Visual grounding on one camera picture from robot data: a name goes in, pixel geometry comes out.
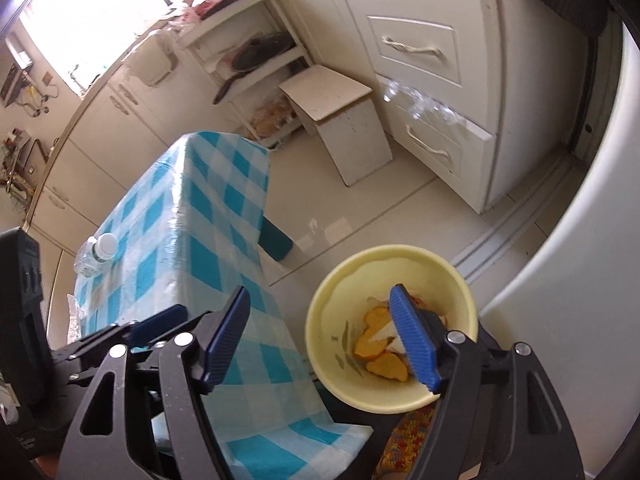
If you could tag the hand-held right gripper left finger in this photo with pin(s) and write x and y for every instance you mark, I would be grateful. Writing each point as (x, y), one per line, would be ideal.
(225, 340)

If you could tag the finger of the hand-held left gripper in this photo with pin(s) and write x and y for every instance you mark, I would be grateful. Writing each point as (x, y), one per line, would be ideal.
(160, 322)
(75, 377)

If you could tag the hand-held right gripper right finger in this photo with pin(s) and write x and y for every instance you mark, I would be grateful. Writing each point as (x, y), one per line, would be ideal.
(412, 340)

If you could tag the clear plastic bag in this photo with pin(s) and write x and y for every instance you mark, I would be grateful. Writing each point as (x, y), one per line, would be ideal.
(420, 102)
(73, 320)

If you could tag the yellow bowl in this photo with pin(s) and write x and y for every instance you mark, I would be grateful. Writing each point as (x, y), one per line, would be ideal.
(340, 305)

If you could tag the white tissue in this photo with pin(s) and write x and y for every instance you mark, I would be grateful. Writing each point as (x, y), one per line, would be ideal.
(391, 335)

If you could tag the orange peel piece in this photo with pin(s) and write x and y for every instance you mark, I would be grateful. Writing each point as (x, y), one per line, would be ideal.
(387, 367)
(377, 317)
(369, 346)

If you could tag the clear plastic bottle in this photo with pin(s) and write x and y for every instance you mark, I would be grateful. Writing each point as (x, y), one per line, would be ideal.
(97, 255)

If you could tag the colourful knitted cushion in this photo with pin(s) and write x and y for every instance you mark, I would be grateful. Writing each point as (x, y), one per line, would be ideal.
(400, 445)

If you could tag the dark teal block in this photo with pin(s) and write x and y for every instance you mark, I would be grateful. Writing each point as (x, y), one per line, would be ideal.
(275, 242)

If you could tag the blue checked tablecloth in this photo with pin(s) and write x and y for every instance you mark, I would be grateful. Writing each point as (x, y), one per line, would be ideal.
(210, 200)

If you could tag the metal dish rack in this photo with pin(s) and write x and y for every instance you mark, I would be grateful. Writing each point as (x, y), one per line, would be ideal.
(17, 160)

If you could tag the white door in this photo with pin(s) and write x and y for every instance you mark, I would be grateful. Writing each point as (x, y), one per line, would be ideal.
(575, 240)

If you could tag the cream base cabinets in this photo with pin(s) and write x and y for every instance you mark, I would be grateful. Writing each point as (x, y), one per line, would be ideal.
(100, 125)

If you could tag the bag of bread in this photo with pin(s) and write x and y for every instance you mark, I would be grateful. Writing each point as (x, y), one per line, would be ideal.
(270, 116)

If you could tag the white wooden stool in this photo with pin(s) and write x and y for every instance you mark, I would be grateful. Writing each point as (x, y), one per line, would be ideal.
(340, 120)

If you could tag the clear plastic bag on drawer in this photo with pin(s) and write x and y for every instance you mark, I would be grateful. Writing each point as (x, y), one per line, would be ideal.
(420, 102)

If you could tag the metal water heater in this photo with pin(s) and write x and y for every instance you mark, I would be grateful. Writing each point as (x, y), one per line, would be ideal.
(12, 80)

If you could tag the white cutting board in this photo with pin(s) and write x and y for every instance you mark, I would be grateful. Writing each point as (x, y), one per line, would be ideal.
(155, 65)

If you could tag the black frying pan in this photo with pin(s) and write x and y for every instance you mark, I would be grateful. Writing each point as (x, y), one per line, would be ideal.
(260, 54)

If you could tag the white shelf rack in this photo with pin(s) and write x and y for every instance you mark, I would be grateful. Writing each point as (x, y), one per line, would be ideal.
(225, 17)

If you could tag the white drawer cabinet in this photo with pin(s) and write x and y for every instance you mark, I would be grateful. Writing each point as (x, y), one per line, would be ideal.
(425, 25)

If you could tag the kitchen window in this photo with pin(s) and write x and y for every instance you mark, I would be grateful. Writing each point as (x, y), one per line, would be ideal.
(100, 10)

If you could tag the wall socket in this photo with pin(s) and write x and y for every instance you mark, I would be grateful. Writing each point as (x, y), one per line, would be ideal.
(48, 79)

